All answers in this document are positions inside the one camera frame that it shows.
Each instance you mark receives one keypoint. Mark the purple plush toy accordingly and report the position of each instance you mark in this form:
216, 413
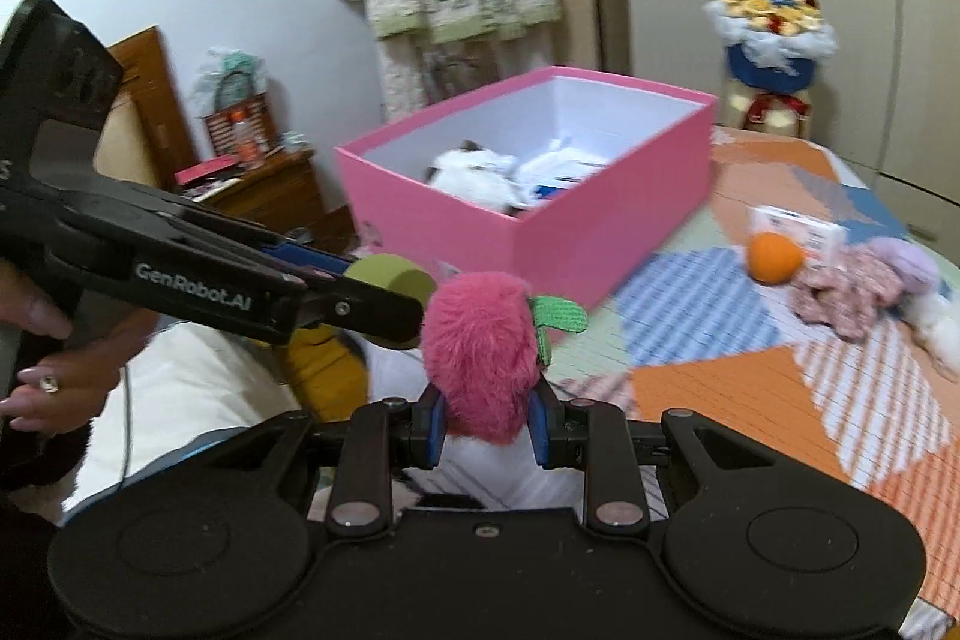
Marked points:
911, 261

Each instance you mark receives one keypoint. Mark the wooden nightstand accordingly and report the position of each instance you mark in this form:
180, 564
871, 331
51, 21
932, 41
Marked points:
277, 190

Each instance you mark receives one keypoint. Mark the yellow flower bouquet blue wrap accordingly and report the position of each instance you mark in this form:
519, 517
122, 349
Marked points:
772, 55

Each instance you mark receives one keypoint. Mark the person's left hand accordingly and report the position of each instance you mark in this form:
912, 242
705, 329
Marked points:
75, 370

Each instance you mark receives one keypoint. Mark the pink floral cloth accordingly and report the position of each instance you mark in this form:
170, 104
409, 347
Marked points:
847, 291

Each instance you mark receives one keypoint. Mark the colourful patchwork bed quilt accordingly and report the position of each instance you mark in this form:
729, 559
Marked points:
712, 385

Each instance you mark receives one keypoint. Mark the pink fuzzy fruit plush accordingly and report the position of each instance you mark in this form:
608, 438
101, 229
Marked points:
480, 355

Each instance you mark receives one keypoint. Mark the small white pink wipes pack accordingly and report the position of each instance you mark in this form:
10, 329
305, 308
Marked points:
814, 235

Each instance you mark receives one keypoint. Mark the brown basket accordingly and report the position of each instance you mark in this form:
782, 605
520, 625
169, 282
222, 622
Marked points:
236, 130

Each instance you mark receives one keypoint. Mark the green plush ball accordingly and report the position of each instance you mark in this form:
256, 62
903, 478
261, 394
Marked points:
390, 276

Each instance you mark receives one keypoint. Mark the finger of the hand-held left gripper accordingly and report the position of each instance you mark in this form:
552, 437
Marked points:
360, 314
307, 257

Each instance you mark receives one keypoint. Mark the pink cardboard box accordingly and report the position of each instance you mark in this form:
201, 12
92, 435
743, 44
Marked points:
600, 220

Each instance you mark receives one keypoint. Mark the blue white wet wipes pack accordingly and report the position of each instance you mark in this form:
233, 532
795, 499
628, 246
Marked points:
555, 168

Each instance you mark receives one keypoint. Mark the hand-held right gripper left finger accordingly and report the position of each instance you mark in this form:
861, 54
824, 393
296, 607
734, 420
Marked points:
433, 426

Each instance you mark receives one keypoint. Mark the orange plush ball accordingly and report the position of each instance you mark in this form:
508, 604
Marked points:
772, 257

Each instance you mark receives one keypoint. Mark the wooden headboard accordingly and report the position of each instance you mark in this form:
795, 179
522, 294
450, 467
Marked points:
150, 100

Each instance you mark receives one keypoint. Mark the red flat box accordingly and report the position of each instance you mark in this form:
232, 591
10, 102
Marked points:
206, 169

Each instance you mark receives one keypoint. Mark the white bedding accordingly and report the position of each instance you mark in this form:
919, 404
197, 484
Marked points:
210, 385

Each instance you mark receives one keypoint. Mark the white brown panda plush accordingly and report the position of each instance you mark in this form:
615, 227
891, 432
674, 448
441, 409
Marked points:
472, 171

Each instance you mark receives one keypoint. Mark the white fluffy pants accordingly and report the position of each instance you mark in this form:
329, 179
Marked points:
420, 70

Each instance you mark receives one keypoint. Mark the white green plastic bag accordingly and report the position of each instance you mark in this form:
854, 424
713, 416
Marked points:
225, 70

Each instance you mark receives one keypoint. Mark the yellow container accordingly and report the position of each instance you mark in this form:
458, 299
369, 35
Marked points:
322, 370

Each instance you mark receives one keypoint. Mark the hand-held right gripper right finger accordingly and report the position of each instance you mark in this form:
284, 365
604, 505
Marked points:
536, 426

